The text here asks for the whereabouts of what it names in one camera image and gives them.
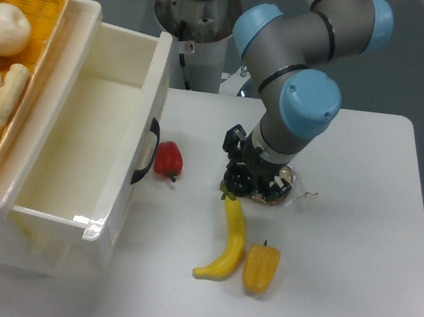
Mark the yellow banana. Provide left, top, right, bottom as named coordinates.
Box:
left=192, top=198, right=247, bottom=281

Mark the white drawer cabinet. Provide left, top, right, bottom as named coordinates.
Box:
left=0, top=0, right=182, bottom=291

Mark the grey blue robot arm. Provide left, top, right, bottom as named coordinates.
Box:
left=154, top=0, right=394, bottom=202

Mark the open white upper drawer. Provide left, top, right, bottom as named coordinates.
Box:
left=11, top=23, right=173, bottom=268

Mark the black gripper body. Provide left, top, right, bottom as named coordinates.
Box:
left=226, top=133, right=288, bottom=198

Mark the red bell pepper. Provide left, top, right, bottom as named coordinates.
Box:
left=153, top=141, right=184, bottom=183

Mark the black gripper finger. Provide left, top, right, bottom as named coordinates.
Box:
left=266, top=176, right=292, bottom=200
left=222, top=124, right=247, bottom=155

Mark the bagged brown bread slice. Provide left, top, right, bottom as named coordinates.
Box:
left=249, top=160, right=323, bottom=216

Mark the white round onion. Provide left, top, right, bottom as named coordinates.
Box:
left=0, top=2, right=32, bottom=57

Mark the black drawer handle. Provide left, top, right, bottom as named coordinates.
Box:
left=130, top=117, right=161, bottom=185

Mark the beige bread roll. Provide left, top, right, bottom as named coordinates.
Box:
left=0, top=63, right=31, bottom=137

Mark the yellow bell pepper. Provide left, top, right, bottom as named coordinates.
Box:
left=242, top=240, right=281, bottom=295

